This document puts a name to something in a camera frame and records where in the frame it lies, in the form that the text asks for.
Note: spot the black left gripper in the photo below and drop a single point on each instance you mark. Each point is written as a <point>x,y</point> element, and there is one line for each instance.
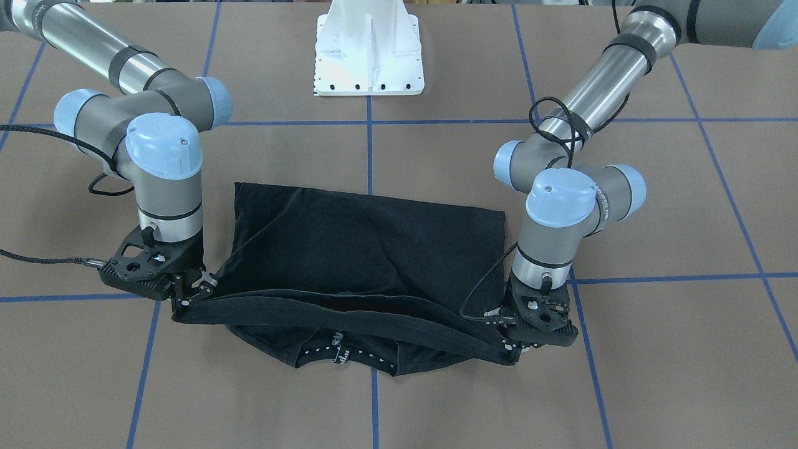
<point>516,292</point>

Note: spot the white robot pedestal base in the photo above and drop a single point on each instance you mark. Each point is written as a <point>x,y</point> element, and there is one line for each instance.
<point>368,48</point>

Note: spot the black graphic t-shirt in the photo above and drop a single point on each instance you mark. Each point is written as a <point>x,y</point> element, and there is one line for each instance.
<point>322,275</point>

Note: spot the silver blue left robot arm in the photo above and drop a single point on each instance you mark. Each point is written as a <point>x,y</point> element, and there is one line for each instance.
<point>732,167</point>

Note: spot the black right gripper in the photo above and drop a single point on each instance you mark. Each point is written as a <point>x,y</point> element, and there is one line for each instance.
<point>189,257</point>

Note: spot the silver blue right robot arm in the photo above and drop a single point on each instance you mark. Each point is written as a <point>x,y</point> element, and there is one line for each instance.
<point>149,137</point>

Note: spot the brown paper table cover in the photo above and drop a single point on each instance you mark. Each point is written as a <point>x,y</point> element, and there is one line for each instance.
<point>687,310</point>

